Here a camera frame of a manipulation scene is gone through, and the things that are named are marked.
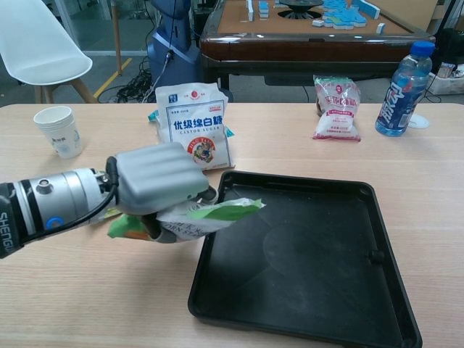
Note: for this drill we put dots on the green white corn starch bag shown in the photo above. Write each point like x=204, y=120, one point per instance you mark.
x=217, y=214

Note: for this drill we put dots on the black square plastic tray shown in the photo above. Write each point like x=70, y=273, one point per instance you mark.
x=308, y=261

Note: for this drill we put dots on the dark wooden mahjong table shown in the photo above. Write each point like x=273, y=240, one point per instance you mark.
x=308, y=47

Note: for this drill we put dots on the white chair with wooden legs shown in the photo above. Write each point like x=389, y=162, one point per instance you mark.
x=40, y=54

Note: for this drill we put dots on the white cardboard box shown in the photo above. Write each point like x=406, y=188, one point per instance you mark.
x=449, y=81

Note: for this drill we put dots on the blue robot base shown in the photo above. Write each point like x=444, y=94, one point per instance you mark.
x=170, y=43

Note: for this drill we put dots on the black mahjong centre dome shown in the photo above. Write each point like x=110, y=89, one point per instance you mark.
x=299, y=7

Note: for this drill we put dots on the blue capped drink bottle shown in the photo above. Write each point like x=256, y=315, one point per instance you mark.
x=398, y=105

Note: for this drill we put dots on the white castor sugar bag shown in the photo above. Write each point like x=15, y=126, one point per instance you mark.
x=195, y=119

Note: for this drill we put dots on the white paper cup stack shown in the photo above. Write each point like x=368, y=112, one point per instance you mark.
x=61, y=134

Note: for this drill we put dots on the white sugar bag pink print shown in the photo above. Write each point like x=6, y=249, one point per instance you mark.
x=337, y=116

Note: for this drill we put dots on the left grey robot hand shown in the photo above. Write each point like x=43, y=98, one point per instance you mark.
x=156, y=174

